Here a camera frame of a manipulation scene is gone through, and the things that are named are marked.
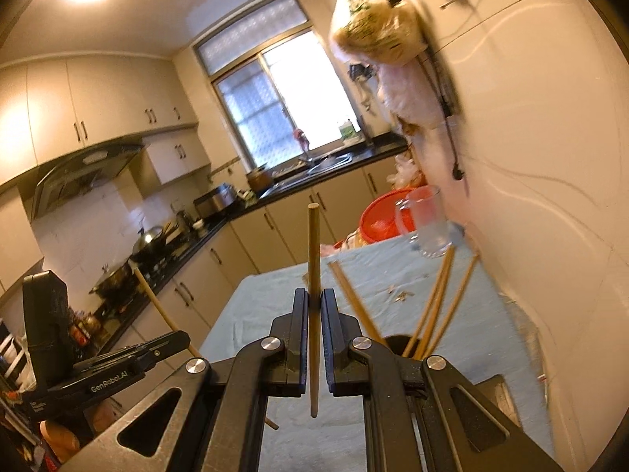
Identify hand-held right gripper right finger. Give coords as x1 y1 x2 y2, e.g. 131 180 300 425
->
320 288 566 472

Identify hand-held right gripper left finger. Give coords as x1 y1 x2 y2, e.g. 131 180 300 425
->
58 288 309 472

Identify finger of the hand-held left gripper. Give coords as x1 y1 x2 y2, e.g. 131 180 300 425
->
73 330 191 372

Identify black perforated chopstick holder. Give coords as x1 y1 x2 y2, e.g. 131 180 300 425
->
378 333 522 428

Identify person's left hand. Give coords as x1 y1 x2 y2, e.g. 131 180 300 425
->
38 397 123 467

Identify blue terry table cloth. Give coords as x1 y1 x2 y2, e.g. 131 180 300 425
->
199 236 549 472

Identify row of sauce bottles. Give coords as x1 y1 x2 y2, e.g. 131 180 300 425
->
68 306 103 351

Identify black gas stove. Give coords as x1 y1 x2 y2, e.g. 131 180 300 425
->
91 236 198 316

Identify dark pan with lid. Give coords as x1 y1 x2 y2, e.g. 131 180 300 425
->
89 262 136 302

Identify cream lower kitchen cabinets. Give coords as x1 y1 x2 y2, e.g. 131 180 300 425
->
105 150 408 355

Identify cream kitchen cabinets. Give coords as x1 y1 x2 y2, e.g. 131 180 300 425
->
0 54 212 276
105 150 408 355

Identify steel wok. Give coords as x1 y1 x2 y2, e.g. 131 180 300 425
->
130 225 171 262

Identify red plastic basket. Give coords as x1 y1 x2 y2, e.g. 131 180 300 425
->
360 188 419 243

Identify black kitchen countertop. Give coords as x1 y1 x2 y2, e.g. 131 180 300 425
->
74 138 408 350

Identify clear glass pitcher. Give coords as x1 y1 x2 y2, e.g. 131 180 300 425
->
395 184 454 259

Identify brown cooking pot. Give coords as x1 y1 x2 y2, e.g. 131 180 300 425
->
246 166 274 194

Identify silver rice cooker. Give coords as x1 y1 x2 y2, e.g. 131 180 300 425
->
193 183 237 220

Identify steel kitchen sink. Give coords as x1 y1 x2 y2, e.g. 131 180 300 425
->
274 151 355 184

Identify black range hood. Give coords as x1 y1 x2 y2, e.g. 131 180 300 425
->
30 144 146 222

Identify chrome sink faucet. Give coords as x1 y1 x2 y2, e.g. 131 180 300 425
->
294 128 316 164

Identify clear crumpled plastic bag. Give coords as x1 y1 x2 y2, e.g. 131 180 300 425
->
392 154 426 190

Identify kitchen window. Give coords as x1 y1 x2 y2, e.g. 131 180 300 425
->
191 0 375 169

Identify cream upper kitchen cabinets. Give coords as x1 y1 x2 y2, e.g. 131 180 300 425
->
0 54 212 276

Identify white hanging plastic bag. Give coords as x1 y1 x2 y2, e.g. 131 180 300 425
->
376 56 456 131

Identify hanging bag of food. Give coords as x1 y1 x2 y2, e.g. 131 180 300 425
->
328 0 430 66

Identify black power cord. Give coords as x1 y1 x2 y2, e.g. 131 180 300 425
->
417 48 469 184

